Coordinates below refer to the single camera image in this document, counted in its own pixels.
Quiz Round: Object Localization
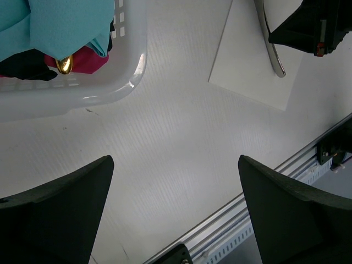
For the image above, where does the gold utensil handle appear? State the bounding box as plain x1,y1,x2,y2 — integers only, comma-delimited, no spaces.
55,55,73,75

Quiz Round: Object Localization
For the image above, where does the aluminium mounting rail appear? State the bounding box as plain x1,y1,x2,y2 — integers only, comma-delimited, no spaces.
148,117,351,263

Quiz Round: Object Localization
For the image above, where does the white tray of rolled napkins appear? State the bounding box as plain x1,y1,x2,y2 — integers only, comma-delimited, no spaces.
1,1,147,122

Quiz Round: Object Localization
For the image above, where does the white slotted cable duct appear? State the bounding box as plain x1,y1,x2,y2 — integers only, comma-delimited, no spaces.
192,167,352,264

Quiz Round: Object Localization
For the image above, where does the white paper napkin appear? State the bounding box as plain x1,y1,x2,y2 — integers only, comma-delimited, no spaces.
208,1,303,111

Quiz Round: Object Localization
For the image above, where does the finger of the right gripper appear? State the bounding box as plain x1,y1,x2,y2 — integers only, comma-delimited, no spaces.
268,1,320,54

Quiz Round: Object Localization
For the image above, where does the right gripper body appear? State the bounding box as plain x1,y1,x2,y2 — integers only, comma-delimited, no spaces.
314,0,351,57

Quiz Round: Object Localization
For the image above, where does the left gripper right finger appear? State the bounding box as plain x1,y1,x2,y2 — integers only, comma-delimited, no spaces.
238,155,351,263

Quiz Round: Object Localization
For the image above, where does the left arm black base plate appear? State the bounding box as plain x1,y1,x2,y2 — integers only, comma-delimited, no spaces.
152,244,193,264

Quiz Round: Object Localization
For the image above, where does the light blue rolled napkin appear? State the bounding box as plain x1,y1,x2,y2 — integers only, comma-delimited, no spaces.
1,0,115,60

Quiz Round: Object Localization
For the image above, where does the dark navy rolled napkin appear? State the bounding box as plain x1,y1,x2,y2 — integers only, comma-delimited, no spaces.
1,49,58,81

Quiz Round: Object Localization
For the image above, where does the pink rolled napkin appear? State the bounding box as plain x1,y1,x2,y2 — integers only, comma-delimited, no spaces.
43,45,109,75

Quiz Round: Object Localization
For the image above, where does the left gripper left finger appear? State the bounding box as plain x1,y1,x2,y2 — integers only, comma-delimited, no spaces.
1,156,114,263

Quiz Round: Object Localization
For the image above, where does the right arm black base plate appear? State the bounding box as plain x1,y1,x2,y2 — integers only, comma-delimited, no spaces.
317,124,351,167

